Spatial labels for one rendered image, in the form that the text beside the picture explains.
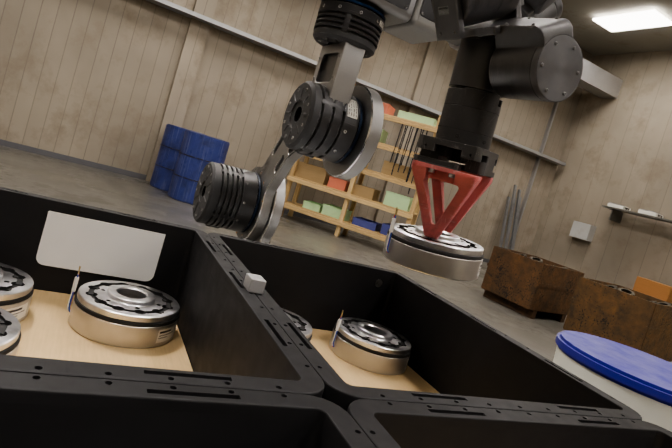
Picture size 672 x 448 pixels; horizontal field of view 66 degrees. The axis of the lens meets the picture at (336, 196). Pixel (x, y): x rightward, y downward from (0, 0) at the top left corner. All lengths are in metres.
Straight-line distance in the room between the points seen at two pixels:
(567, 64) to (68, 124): 8.21
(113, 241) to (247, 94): 8.26
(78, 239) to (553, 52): 0.52
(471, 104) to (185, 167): 6.87
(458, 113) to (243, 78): 8.36
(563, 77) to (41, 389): 0.44
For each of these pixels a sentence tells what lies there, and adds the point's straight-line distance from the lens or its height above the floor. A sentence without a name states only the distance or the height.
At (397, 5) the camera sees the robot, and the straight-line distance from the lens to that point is 1.09.
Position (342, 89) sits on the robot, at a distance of 1.03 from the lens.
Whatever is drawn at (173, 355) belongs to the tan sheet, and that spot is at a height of 0.83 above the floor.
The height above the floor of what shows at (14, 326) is 0.86.
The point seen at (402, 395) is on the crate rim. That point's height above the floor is 0.93.
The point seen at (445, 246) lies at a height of 1.01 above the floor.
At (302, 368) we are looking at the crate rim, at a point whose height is 0.93.
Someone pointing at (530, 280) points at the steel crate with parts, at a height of 0.44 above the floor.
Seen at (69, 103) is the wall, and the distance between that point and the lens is 8.51.
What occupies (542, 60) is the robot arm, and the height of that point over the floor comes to 1.19.
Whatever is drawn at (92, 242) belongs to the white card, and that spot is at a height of 0.89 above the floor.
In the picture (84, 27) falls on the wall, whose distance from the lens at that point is 8.55.
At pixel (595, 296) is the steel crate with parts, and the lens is 6.09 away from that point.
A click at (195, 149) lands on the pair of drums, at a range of 7.27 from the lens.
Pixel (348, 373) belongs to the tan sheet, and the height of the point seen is 0.83.
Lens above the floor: 1.05
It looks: 3 degrees down
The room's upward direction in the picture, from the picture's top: 17 degrees clockwise
